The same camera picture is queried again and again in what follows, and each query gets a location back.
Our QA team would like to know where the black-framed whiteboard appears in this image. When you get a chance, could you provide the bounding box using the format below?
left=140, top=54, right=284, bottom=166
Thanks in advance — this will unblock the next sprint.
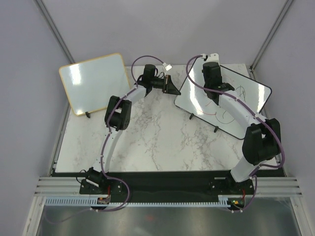
left=174, top=64, right=272, bottom=140

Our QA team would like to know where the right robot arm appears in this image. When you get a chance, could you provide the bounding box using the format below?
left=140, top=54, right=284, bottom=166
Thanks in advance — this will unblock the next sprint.
left=202, top=62, right=284, bottom=194

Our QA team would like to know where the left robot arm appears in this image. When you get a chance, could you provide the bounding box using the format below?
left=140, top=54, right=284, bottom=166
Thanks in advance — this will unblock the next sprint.
left=79, top=64, right=181, bottom=195

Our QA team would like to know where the wood-framed whiteboard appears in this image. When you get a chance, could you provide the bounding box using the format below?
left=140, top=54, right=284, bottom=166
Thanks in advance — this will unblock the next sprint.
left=59, top=53, right=132, bottom=116

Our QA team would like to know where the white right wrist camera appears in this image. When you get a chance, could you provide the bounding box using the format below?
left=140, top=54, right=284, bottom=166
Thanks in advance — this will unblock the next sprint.
left=200, top=53, right=220, bottom=63

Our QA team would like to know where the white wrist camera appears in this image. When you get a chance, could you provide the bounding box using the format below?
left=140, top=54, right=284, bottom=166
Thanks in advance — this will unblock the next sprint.
left=162, top=63, right=172, bottom=71
left=200, top=53, right=220, bottom=63

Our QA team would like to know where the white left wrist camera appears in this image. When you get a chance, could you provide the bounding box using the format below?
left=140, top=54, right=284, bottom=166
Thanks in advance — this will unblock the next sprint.
left=162, top=63, right=172, bottom=71

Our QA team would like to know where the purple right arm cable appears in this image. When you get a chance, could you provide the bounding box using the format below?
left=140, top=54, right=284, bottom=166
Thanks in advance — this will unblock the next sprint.
left=186, top=54, right=286, bottom=214

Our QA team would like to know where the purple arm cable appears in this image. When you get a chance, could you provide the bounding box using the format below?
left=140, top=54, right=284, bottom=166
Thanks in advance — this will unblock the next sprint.
left=44, top=55, right=168, bottom=224
left=186, top=54, right=286, bottom=214

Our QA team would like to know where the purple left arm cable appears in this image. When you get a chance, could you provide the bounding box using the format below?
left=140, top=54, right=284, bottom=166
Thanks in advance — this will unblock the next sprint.
left=44, top=55, right=168, bottom=224

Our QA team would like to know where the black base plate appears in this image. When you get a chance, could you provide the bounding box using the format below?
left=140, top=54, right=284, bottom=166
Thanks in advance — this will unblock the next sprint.
left=79, top=171, right=254, bottom=204

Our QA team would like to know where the white slotted cable duct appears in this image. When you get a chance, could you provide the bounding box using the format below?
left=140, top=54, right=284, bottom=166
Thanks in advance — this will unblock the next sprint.
left=45, top=196, right=230, bottom=207

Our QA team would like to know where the aluminium rail frame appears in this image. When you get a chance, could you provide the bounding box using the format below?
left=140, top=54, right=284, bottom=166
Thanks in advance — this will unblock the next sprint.
left=35, top=174, right=302, bottom=197

